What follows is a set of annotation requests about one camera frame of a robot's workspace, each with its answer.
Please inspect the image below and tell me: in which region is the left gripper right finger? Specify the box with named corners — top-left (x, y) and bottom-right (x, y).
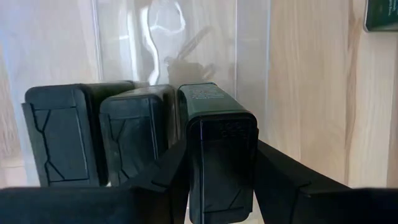
top-left (254, 140), bottom-right (398, 224)

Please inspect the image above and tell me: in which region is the dark green spice tin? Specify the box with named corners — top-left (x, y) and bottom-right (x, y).
top-left (98, 84), bottom-right (180, 187)
top-left (363, 0), bottom-right (398, 33)
top-left (177, 82), bottom-right (259, 224)
top-left (21, 80), bottom-right (136, 188)

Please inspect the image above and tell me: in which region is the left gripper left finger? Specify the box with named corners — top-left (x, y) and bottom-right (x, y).
top-left (0, 140), bottom-right (190, 224)

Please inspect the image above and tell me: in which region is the clear plastic bin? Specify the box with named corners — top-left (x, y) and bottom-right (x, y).
top-left (0, 0), bottom-right (271, 190)

